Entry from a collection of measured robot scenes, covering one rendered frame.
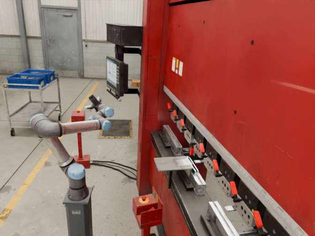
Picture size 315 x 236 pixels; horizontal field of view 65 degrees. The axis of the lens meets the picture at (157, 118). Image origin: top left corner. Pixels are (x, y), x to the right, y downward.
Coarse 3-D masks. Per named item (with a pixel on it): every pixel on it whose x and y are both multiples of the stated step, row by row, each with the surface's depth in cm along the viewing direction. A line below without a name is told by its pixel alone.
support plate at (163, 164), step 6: (180, 156) 200; (156, 162) 189; (162, 162) 190; (168, 162) 190; (162, 168) 183; (168, 168) 183; (174, 168) 184; (180, 168) 184; (186, 168) 185; (192, 168) 185
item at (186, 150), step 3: (183, 150) 238; (186, 150) 240; (189, 150) 241; (183, 153) 239; (186, 153) 240; (189, 153) 240; (189, 156) 243; (192, 156) 244; (195, 156) 245; (192, 159) 245; (195, 159) 246; (198, 159) 246; (201, 159) 247
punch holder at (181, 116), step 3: (180, 111) 203; (180, 114) 203; (183, 114) 196; (180, 117) 203; (183, 117) 196; (186, 117) 195; (177, 123) 211; (180, 123) 202; (177, 126) 211; (180, 126) 202; (180, 129) 203; (183, 132) 202
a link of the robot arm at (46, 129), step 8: (48, 120) 156; (88, 120) 171; (96, 120) 173; (104, 120) 175; (40, 128) 151; (48, 128) 152; (56, 128) 153; (64, 128) 157; (72, 128) 160; (80, 128) 164; (88, 128) 168; (96, 128) 172; (104, 128) 173; (40, 136) 154; (48, 136) 153; (56, 136) 155
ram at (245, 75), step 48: (240, 0) 114; (288, 0) 85; (192, 48) 174; (240, 48) 115; (288, 48) 86; (192, 96) 176; (240, 96) 116; (288, 96) 86; (240, 144) 116; (288, 144) 87; (288, 192) 87
